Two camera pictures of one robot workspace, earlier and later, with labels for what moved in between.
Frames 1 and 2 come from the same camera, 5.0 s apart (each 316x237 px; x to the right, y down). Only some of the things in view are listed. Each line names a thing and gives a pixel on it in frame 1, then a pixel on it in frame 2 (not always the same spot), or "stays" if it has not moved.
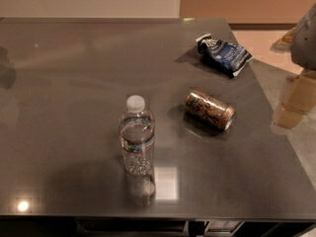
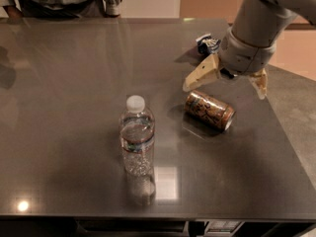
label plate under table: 222,227 stays
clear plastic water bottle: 136,134 stays
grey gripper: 305,42 → 244,57
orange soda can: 209,112 stays
